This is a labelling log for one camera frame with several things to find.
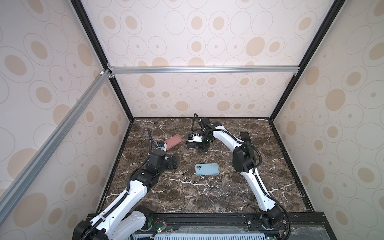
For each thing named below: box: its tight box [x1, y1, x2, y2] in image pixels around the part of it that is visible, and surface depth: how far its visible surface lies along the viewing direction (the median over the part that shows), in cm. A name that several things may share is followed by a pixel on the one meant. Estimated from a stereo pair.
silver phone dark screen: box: [186, 141, 199, 150], surface depth 96 cm
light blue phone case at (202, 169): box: [195, 163, 220, 176], surface depth 95 cm
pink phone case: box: [164, 134, 184, 151], surface depth 109 cm
